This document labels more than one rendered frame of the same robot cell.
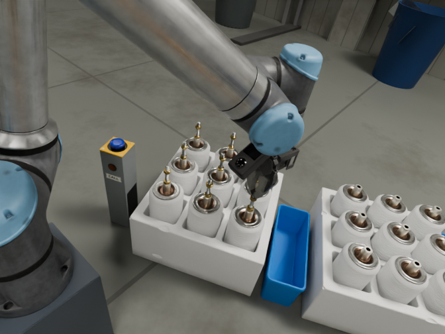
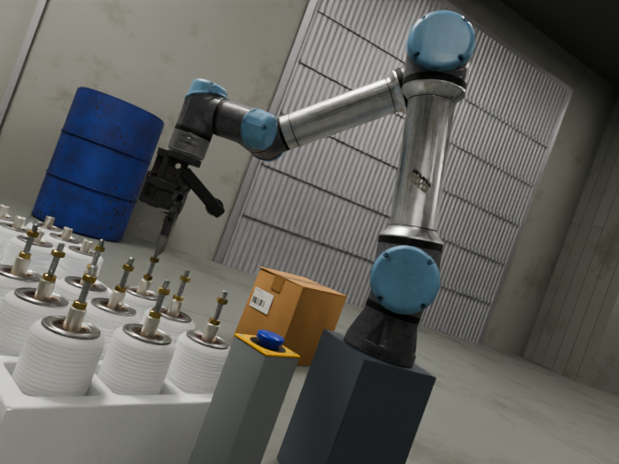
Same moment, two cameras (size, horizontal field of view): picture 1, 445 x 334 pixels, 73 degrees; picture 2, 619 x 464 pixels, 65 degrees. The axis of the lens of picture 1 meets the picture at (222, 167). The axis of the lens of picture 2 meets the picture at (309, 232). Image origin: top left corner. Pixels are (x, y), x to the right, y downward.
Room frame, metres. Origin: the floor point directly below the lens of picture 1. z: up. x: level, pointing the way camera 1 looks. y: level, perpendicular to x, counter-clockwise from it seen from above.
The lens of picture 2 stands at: (1.24, 0.67, 0.48)
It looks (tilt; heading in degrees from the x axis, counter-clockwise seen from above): 0 degrees down; 212
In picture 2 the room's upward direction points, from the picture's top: 20 degrees clockwise
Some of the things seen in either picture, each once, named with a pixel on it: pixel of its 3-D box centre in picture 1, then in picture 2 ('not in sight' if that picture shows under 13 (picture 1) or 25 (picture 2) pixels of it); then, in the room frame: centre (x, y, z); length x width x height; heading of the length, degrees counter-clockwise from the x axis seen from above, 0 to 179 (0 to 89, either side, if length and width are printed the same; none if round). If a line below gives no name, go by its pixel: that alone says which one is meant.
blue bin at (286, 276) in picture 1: (285, 252); not in sight; (0.58, -0.25, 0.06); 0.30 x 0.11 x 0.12; 172
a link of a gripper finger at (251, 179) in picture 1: (258, 175); (153, 232); (0.56, -0.09, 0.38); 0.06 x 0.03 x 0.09; 133
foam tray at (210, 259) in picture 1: (212, 211); (80, 397); (0.67, 0.00, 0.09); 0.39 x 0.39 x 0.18; 80
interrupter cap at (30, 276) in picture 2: not in sight; (17, 273); (0.77, -0.13, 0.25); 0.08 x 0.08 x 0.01
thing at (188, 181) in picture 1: (181, 185); (126, 390); (0.69, 0.12, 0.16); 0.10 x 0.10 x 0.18
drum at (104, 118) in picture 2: not in sight; (100, 166); (-0.74, -2.26, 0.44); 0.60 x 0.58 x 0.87; 57
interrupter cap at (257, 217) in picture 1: (247, 216); (142, 293); (0.54, -0.09, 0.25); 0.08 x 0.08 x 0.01
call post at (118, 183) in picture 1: (121, 185); (229, 450); (0.65, 0.30, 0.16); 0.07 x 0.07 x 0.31; 80
